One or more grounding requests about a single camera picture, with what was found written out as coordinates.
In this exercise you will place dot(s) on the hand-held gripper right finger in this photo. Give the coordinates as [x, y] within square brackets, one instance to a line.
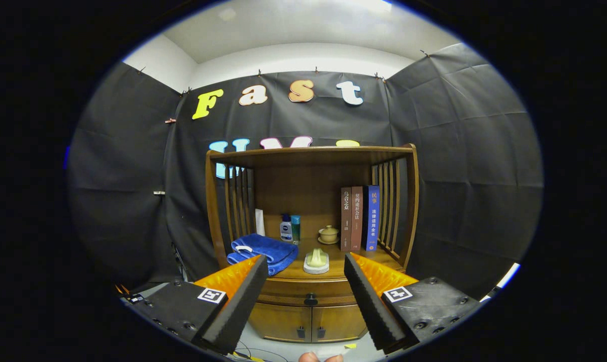
[369, 301]

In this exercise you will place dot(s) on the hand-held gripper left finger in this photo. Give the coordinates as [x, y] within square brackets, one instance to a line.
[243, 301]

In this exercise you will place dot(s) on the wooden drawer with black knob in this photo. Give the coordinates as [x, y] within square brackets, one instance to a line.
[283, 291]

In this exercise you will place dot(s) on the wooden cabinet door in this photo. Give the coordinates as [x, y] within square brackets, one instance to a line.
[278, 322]
[338, 322]

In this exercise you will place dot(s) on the wooden countertop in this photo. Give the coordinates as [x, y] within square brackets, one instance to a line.
[338, 261]

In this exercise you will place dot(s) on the brown wooden cabinet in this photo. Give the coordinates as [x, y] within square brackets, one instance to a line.
[303, 191]

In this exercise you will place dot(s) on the folded blue towel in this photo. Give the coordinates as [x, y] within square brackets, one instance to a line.
[268, 249]

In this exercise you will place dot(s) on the beige saucer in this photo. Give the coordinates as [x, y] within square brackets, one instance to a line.
[328, 242]

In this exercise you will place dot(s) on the beige lidded teacup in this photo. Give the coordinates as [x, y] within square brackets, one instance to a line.
[328, 234]

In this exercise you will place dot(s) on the white and blue lotion bottle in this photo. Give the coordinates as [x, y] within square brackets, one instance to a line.
[286, 231]

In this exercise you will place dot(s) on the dark brown book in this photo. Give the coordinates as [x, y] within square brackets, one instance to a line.
[346, 221]

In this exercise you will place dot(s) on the reddish brown book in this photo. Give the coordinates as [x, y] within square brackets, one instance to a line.
[357, 218]

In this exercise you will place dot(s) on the blue book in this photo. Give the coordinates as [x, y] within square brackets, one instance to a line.
[373, 216]

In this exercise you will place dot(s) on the teal bottle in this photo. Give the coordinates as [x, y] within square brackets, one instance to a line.
[295, 229]

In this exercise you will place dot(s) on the black backdrop cloth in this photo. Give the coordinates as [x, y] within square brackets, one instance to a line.
[459, 151]

